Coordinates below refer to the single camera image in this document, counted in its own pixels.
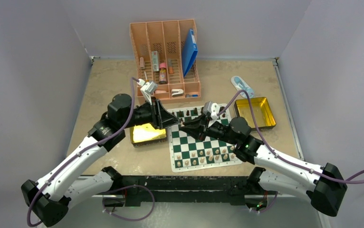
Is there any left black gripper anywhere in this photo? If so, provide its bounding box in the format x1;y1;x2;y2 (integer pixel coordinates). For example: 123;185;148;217
120;96;180;129

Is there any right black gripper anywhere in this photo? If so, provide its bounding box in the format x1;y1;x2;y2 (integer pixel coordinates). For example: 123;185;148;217
180;113;239;145

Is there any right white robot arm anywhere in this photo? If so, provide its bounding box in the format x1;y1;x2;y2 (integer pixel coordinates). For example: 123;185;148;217
180;114;347;217

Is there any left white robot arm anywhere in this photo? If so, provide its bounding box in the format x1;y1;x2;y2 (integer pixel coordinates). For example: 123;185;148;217
21;94;180;227

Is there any green white chess board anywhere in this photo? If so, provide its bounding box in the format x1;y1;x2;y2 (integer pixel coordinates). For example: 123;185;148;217
165;102;244;173

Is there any left gold tin tray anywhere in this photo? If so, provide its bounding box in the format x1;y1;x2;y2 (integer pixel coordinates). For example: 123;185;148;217
130;123;168;147

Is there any gold tin tray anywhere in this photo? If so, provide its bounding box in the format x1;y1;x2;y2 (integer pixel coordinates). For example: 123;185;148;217
234;97;276;130
130;123;168;147

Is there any white stapler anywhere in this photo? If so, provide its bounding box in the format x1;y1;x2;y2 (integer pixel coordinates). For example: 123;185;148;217
171;89;184;97

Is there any brown bottle pink cap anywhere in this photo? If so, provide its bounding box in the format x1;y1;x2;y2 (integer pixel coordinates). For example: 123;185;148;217
159;62;168;85

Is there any blue white packaged item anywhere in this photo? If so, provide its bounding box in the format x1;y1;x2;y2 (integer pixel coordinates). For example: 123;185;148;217
230;76;255;98

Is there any white green box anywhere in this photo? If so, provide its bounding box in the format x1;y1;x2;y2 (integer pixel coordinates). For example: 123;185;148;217
151;50;160;72

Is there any right gold tin tray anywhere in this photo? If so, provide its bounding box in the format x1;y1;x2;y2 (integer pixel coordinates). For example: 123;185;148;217
234;97;276;130

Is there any pink desk organizer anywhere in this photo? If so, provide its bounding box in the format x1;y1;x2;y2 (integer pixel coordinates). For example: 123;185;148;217
129;19;201;104

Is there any blue folder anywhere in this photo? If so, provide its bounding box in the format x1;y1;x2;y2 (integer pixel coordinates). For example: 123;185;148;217
181;29;198;77

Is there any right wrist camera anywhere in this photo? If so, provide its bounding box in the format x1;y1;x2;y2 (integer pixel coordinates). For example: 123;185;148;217
203;101;220;121

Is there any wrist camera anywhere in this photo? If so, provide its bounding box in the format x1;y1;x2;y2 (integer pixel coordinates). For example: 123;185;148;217
137;79;158;103
203;101;220;121

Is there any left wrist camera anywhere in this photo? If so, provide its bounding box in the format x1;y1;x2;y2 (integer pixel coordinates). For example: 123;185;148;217
137;79;158;103

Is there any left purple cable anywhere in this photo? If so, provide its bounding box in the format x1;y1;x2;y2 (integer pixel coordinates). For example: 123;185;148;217
27;77;140;228

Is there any purple cable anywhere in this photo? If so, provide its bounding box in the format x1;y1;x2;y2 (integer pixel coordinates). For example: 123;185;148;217
27;77;140;228
218;89;364;185

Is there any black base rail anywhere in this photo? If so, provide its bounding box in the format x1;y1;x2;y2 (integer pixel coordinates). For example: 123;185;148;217
101;174;278;209

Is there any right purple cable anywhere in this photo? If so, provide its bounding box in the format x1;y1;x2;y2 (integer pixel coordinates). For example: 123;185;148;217
218;89;364;185

